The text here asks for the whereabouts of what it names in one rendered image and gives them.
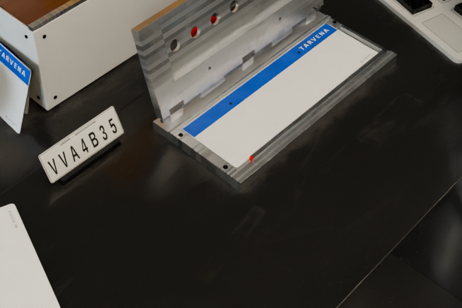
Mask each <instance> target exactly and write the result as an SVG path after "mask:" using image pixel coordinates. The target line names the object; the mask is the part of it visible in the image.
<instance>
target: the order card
mask: <svg viewBox="0 0 462 308"><path fill-rule="evenodd" d="M123 133H124V130H123V128H122V125H121V124H120V121H119V118H118V116H117V113H116V111H115V109H114V107H113V106H111V107H109V108H108V109H107V110H105V111H103V112H102V113H101V114H99V115H97V116H96V117H95V118H93V119H92V120H90V121H88V123H86V124H84V125H83V126H81V127H80V128H79V129H77V130H75V131H74V132H73V133H71V134H69V135H68V136H67V137H65V138H64V139H62V140H61V141H60V142H58V143H56V144H55V145H53V146H52V147H50V148H49V149H47V150H46V151H45V152H43V153H41V154H40V155H39V156H38V158H39V159H40V161H41V164H42V166H43V168H44V170H45V172H46V174H47V176H48V178H49V180H50V182H51V183H54V182H55V181H56V180H58V179H60V178H61V177H62V176H63V175H65V174H67V173H68V172H69V171H71V170H72V169H74V168H75V167H77V166H78V165H79V164H81V163H82V162H84V161H85V160H86V159H88V158H89V157H91V156H92V155H93V154H95V153H97V152H98V151H99V150H100V149H102V148H103V147H105V146H106V145H108V144H109V143H110V142H112V141H114V140H115V139H116V138H118V137H119V136H121V135H122V134H123Z"/></svg>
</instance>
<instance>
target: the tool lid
mask: <svg viewBox="0 0 462 308"><path fill-rule="evenodd" d="M233 1H235V2H236V7H235V9H234V10H233V11H231V10H230V4H231V3H232V2H233ZM322 5H324V3H323V0H177V1H176V2H174V3H172V4H170V5H169V6H167V7H166V8H164V9H163V10H161V11H159V12H158V13H156V14H154V15H153V16H151V17H150V18H148V19H147V20H145V21H143V22H142V23H140V24H139V25H137V26H135V27H134V28H132V29H131V32H132V35H133V40H134V42H135V46H136V49H137V53H138V56H139V59H140V63H141V66H142V70H143V73H144V77H145V80H146V84H147V87H148V91H149V94H150V97H151V101H152V103H153V108H154V111H155V115H156V117H157V118H160V119H162V120H163V119H164V118H166V117H167V116H169V115H170V111H169V109H171V108H173V107H174V106H175V105H177V104H178V103H179V102H180V103H182V104H186V103H187V102H188V101H190V100H191V99H193V98H194V97H195V96H197V95H198V94H200V95H201V96H200V98H203V97H204V96H205V95H206V94H208V93H209V92H211V91H212V90H213V89H215V88H216V87H218V86H219V85H220V84H221V83H223V82H225V78H224V76H225V75H226V74H227V73H229V72H230V71H232V70H233V69H234V68H235V67H237V66H239V65H240V64H241V63H242V62H243V60H242V58H243V57H244V56H245V55H247V54H249V53H250V52H251V53H254V54H255V53H257V52H258V51H259V50H261V49H262V48H264V47H265V46H266V45H268V44H269V43H271V46H270V47H273V46H275V44H277V43H278V42H280V41H281V40H283V39H284V38H285V37H287V36H288V35H290V34H291V33H292V32H293V30H292V27H293V26H295V24H297V23H298V22H300V21H302V20H303V19H304V18H305V17H307V11H309V10H310V9H312V8H319V7H321V6H322ZM214 13H216V14H217V20H216V22H215V23H213V24H211V17H212V15H213V14H214ZM194 26H197V34H196V35H195V36H194V37H192V36H191V30H192V28H193V27H194ZM175 39H176V40H177V47H176V48H175V49H174V50H173V51H172V50H171V43H172V41H173V40H175Z"/></svg>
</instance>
